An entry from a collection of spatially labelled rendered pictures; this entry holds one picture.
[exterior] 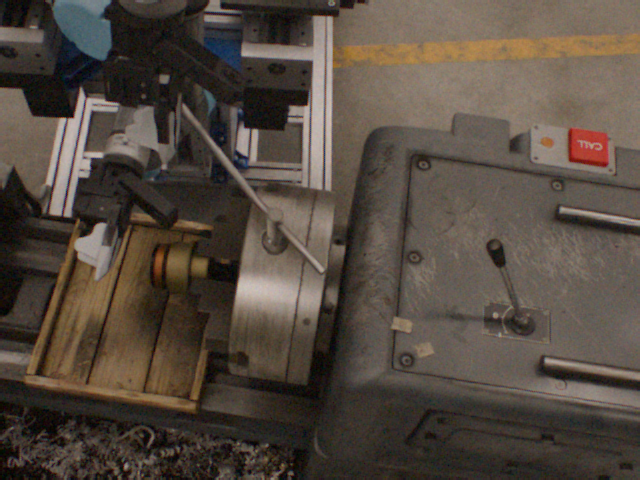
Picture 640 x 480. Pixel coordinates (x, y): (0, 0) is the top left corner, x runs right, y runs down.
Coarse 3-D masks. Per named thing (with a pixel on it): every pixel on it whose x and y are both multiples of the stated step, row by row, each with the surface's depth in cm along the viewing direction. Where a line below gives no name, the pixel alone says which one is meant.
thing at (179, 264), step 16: (160, 256) 122; (176, 256) 122; (192, 256) 123; (208, 256) 123; (160, 272) 122; (176, 272) 121; (192, 272) 122; (208, 272) 128; (160, 288) 124; (176, 288) 123
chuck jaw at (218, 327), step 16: (192, 288) 121; (208, 288) 121; (224, 288) 121; (192, 304) 122; (208, 304) 119; (224, 304) 119; (208, 320) 117; (224, 320) 117; (208, 336) 115; (224, 336) 116; (240, 352) 115
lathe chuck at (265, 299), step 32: (256, 192) 117; (288, 192) 118; (256, 224) 112; (288, 224) 113; (256, 256) 110; (288, 256) 110; (256, 288) 110; (288, 288) 110; (256, 320) 111; (288, 320) 110; (256, 352) 113; (288, 352) 113
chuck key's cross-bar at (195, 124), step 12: (192, 120) 107; (204, 132) 107; (216, 144) 107; (216, 156) 107; (228, 168) 106; (240, 180) 106; (252, 192) 106; (264, 204) 106; (288, 240) 104; (300, 252) 103; (312, 264) 103
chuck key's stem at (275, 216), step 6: (270, 210) 104; (276, 210) 104; (270, 216) 103; (276, 216) 103; (282, 216) 103; (270, 222) 104; (276, 222) 103; (282, 222) 104; (270, 228) 105; (276, 228) 105; (270, 234) 107; (276, 234) 107; (270, 240) 111; (276, 240) 109
